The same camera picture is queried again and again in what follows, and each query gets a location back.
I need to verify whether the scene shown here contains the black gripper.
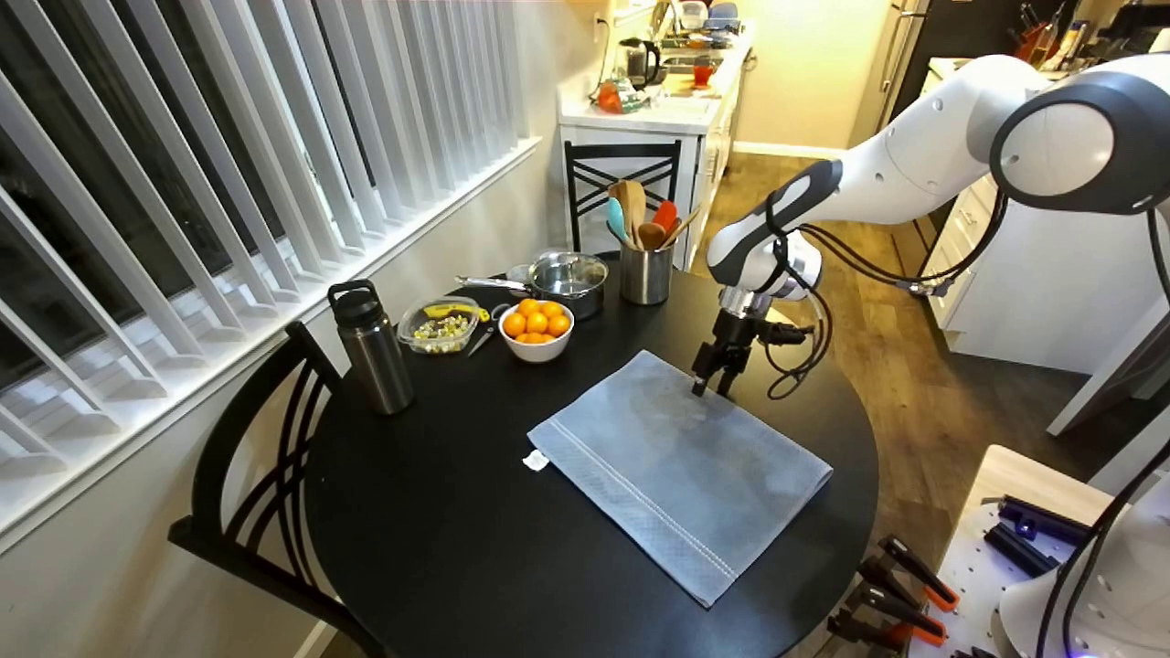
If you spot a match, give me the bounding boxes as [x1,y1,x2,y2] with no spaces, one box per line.
[691,291,772,399]

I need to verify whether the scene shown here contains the light blue towel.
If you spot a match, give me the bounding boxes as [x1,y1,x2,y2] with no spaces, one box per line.
[525,353,835,609]

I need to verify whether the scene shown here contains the black electric kettle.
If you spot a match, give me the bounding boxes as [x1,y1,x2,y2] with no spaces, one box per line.
[620,36,667,92]

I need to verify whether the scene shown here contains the white bowl of oranges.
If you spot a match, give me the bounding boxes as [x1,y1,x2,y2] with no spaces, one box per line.
[496,302,573,365]

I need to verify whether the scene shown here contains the black orange clamp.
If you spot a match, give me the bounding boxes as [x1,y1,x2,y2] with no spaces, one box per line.
[879,533,959,612]

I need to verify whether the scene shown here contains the red cup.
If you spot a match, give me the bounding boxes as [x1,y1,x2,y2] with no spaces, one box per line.
[691,63,714,87]

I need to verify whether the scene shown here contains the black metal chair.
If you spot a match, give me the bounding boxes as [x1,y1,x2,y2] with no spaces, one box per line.
[168,322,383,658]

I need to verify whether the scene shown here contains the bowl of green food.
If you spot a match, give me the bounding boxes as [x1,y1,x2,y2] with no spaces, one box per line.
[397,295,489,355]

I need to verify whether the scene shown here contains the dark steel water bottle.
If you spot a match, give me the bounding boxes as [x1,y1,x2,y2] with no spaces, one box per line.
[324,280,412,418]

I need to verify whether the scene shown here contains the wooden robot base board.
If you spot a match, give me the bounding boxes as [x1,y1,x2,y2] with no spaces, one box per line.
[907,447,1107,658]

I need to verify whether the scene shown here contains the teal silicone spatula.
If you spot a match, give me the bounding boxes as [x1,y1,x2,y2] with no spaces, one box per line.
[603,199,631,248]

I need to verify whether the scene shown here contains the wooden spatula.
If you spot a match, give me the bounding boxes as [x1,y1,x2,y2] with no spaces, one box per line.
[613,181,649,248]

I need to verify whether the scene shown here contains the white vertical window blinds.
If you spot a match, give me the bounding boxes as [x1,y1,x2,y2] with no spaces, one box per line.
[0,0,525,478]

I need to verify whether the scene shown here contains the steel pot with lid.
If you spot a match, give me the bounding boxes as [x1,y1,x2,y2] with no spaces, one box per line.
[464,248,607,320]

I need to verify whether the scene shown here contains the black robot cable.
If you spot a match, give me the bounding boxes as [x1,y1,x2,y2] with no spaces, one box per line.
[758,216,1018,401]

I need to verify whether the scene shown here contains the steel utensil holder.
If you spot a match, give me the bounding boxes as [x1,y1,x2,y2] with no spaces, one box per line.
[619,248,674,308]

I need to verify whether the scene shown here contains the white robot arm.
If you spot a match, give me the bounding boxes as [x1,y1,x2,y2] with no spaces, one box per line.
[691,55,1170,397]

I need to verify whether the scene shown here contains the white towel tag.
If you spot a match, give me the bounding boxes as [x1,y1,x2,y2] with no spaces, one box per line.
[523,451,550,471]

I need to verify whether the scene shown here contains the white kitchen counter cabinet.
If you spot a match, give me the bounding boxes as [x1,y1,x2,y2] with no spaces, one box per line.
[555,36,753,271]

